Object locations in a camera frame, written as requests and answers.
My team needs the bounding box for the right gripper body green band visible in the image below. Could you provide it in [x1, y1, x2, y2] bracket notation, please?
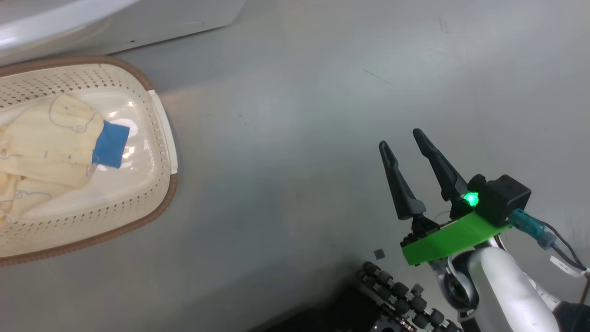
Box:
[400, 196, 512, 267]

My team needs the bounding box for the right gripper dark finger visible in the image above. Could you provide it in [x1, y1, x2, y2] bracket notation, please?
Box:
[379, 141, 427, 220]
[413, 128, 468, 203]

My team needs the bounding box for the cream garment with blue cuff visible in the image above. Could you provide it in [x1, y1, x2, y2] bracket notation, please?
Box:
[0, 92, 130, 222]

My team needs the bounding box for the white front-load washing machine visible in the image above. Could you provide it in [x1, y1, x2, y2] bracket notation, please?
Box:
[0, 0, 247, 65]

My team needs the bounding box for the black omni wheel with rollers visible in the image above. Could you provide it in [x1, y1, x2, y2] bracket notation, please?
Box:
[355, 261, 461, 332]

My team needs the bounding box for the cream perforated laundry basket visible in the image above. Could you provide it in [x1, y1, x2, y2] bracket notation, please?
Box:
[0, 55, 179, 267]

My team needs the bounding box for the black cable with teal connector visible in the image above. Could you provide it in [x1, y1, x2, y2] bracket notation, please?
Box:
[508, 208, 590, 279]

